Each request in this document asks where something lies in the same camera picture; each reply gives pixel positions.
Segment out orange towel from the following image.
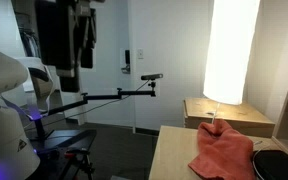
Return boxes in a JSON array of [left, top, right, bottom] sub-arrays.
[[188, 119, 256, 180]]

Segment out brown cardboard box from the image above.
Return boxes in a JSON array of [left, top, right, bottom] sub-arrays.
[[29, 68, 53, 99]]

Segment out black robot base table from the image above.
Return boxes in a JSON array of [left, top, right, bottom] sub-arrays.
[[26, 130, 97, 180]]

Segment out black electronic door lock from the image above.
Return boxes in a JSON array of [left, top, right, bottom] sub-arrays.
[[121, 50, 130, 74]]

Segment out hanging dark clothes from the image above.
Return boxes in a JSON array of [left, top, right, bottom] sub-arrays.
[[19, 28, 41, 58]]

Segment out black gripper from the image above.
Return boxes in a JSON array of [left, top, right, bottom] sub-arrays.
[[35, 0, 96, 92]]

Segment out white wall light switch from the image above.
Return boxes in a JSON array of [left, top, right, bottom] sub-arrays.
[[137, 49, 144, 59]]

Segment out black zipper pouch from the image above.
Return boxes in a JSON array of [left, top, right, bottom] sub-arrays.
[[253, 150, 288, 180]]

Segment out black camera on boom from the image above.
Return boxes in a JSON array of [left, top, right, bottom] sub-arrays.
[[141, 74, 163, 80]]

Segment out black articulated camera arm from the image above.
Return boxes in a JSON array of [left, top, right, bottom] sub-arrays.
[[33, 80, 157, 140]]

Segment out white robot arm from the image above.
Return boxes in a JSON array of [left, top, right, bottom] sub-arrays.
[[0, 52, 44, 180]]

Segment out wooden side cabinet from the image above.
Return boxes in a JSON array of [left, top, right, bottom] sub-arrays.
[[183, 98, 275, 138]]

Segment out white charging cable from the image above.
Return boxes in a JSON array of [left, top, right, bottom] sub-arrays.
[[251, 140, 268, 180]]

